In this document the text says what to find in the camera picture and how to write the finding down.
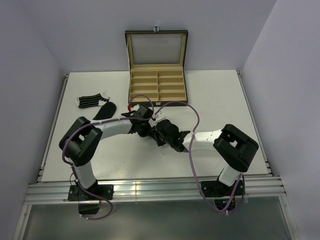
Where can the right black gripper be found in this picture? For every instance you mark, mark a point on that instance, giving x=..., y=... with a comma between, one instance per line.
x=159, y=142

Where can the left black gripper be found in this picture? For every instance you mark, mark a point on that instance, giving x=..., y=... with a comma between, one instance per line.
x=148, y=131

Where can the plain black sock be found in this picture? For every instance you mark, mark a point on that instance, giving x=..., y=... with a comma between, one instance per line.
x=107, y=111

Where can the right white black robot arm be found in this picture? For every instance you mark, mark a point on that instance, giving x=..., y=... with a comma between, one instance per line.
x=234, y=146

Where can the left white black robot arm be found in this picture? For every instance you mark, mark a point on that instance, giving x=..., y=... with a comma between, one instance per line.
x=80, y=142

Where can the striped sock with white toe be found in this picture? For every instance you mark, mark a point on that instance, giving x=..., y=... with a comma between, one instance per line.
x=97, y=100

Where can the black compartment box beige lining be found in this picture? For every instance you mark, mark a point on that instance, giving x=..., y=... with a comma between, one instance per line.
x=156, y=67

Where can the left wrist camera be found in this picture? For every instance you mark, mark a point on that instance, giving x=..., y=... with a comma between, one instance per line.
x=141, y=112

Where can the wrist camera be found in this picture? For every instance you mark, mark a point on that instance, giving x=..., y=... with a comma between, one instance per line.
x=157, y=117
x=141, y=112

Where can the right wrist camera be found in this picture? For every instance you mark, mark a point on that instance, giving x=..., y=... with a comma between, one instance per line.
x=157, y=117

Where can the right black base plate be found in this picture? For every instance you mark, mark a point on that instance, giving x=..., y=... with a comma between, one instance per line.
x=217, y=189

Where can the aluminium rail frame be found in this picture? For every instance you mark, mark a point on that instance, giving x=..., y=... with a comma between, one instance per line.
x=137, y=167

